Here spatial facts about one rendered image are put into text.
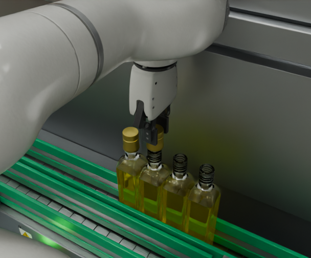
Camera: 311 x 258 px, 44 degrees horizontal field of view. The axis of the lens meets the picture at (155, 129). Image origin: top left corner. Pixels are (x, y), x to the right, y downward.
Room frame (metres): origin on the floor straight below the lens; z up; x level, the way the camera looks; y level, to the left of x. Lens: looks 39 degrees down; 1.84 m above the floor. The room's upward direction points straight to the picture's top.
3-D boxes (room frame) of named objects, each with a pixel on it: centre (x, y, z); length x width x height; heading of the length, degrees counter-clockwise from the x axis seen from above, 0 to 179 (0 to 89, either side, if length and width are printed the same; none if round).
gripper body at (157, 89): (0.58, 0.00, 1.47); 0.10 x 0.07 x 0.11; 149
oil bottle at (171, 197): (0.55, -0.05, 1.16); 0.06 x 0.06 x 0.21; 61
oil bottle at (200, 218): (0.52, -0.10, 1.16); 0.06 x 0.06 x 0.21; 59
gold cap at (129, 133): (0.61, 0.05, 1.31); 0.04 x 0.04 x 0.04
